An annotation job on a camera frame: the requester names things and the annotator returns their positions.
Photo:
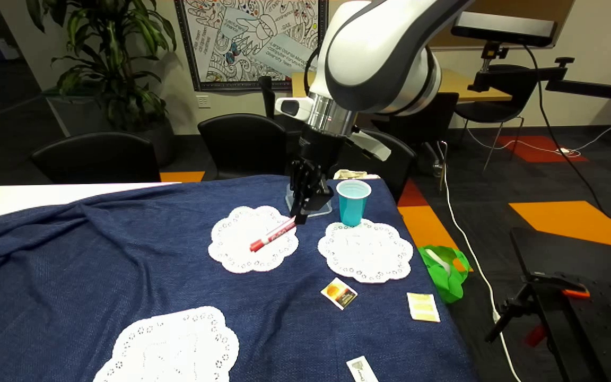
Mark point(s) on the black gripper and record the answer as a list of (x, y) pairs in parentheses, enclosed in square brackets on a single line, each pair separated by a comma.
[(309, 162)]

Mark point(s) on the orange marker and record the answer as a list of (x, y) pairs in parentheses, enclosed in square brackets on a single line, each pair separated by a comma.
[(274, 235)]

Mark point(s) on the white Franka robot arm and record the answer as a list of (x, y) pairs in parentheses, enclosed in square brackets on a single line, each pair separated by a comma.
[(383, 55)]

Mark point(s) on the teal plastic cup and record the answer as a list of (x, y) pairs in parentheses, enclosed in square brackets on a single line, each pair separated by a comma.
[(353, 202)]

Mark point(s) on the dark blue bed sheet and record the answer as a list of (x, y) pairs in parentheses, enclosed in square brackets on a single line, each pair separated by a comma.
[(107, 269)]

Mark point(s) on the crumpled beige cloth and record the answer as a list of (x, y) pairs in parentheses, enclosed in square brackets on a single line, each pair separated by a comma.
[(350, 175)]

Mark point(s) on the white paper doily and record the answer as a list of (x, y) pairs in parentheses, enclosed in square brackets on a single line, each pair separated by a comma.
[(243, 246), (365, 252), (167, 346)]

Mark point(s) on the black padded armchair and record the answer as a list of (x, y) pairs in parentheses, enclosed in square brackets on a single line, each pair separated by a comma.
[(244, 145)]

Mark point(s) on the small orange brown picture card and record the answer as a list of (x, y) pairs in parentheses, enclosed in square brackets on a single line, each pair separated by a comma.
[(338, 294)]

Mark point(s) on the black slim-back chair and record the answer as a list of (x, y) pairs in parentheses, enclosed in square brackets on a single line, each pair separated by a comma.
[(267, 91)]

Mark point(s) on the green plastic bag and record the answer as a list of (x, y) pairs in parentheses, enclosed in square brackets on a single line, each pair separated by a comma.
[(445, 273)]

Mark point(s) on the pale square paper note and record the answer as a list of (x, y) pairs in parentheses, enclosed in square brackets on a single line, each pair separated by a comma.
[(422, 308)]

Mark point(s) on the black square-back chair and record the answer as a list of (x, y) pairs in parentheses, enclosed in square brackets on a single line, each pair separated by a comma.
[(445, 118)]

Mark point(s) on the framed drawing poster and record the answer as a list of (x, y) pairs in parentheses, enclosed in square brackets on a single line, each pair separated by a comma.
[(252, 39)]

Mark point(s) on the small white paper packet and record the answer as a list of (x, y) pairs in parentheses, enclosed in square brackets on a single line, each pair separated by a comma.
[(360, 369)]

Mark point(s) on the light wooden table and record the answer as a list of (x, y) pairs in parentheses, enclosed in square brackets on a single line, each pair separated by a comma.
[(464, 86)]

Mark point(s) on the black office chair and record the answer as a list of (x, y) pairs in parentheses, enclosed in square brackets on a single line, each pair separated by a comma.
[(492, 107)]

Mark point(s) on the black wide-back chair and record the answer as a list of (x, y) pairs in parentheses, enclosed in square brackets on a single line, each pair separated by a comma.
[(96, 158)]

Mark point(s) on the potted green plant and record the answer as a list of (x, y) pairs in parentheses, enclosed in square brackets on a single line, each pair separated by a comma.
[(100, 55)]

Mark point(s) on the black silver flat device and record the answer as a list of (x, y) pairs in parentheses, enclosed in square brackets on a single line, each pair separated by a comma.
[(509, 27)]

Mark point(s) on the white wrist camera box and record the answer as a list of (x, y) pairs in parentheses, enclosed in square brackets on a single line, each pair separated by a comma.
[(293, 107)]

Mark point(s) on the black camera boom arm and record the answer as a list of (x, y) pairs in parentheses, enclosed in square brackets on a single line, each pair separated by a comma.
[(588, 86)]

